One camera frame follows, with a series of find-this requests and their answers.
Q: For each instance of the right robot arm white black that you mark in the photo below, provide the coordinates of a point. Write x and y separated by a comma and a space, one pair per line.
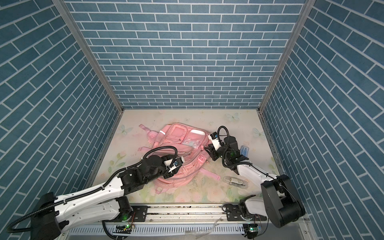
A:
280, 202

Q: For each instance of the pink student backpack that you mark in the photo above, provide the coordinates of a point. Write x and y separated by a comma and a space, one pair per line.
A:
190, 143

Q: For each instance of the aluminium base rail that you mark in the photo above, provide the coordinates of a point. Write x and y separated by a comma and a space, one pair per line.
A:
157, 220

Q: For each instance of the blue geometry set case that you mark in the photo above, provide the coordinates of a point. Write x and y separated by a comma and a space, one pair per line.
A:
244, 150

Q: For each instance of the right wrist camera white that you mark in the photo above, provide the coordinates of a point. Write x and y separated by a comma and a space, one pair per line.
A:
215, 140

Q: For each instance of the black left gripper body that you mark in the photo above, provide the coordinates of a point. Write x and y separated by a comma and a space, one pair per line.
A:
167, 174

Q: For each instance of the clear plastic pencil case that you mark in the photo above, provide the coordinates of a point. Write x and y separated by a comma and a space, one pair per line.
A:
236, 182

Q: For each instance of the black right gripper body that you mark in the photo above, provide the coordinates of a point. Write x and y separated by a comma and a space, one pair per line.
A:
216, 154

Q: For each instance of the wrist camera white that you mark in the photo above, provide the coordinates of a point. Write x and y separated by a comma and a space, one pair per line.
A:
174, 163
215, 140

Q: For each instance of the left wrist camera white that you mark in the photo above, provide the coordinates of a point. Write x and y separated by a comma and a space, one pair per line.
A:
174, 163

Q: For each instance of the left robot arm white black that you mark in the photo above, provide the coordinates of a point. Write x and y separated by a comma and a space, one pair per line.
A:
106, 202

